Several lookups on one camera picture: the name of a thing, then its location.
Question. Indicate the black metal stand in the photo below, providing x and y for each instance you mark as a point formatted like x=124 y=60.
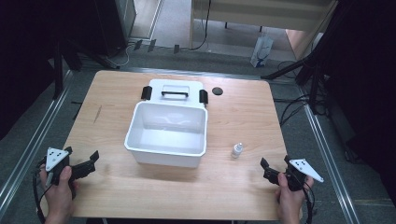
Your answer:
x=58 y=68

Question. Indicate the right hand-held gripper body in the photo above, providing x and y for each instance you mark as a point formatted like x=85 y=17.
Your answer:
x=297 y=174

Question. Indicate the dark cabinet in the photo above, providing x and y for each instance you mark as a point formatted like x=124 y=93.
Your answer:
x=118 y=21

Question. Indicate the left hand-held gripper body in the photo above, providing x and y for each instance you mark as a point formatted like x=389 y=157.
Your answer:
x=56 y=158

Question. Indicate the black tripod stand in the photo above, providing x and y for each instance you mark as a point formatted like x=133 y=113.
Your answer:
x=308 y=65

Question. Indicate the white and blue shopping bag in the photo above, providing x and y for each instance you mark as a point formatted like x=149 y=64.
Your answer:
x=262 y=51

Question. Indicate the white plastic storage box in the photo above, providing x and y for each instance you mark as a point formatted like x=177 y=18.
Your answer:
x=169 y=141

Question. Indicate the person's right hand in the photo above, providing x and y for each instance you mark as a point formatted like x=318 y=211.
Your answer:
x=291 y=202

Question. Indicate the black round table grommet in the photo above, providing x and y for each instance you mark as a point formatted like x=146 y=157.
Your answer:
x=217 y=91

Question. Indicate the person's left hand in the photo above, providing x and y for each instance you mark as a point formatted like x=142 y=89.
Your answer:
x=60 y=196

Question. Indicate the metal floor rail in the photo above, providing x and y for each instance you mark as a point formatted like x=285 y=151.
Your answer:
x=199 y=73
x=330 y=155
x=34 y=143

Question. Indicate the small white dropper bottle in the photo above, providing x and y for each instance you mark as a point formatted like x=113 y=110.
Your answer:
x=236 y=151

